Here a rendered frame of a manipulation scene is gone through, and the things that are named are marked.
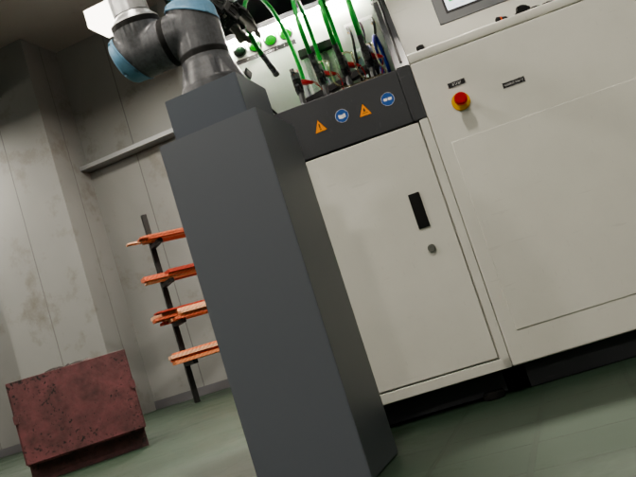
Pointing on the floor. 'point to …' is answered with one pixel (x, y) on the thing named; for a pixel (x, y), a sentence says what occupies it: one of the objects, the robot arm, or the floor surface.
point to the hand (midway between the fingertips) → (255, 36)
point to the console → (541, 170)
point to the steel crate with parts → (78, 415)
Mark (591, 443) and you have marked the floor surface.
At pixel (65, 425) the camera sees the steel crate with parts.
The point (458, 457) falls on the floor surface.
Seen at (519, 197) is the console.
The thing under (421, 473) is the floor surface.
